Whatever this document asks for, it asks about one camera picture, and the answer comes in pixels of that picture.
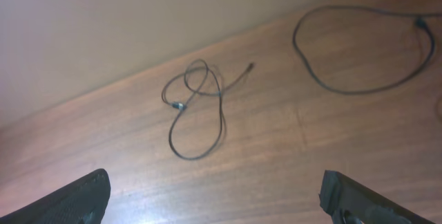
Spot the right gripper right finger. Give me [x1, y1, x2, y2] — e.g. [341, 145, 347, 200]
[319, 170, 434, 224]

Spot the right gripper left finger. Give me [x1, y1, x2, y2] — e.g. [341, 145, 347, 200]
[1, 169, 111, 224]

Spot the black USB cable thin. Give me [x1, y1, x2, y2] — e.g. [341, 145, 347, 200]
[291, 5, 441, 95]

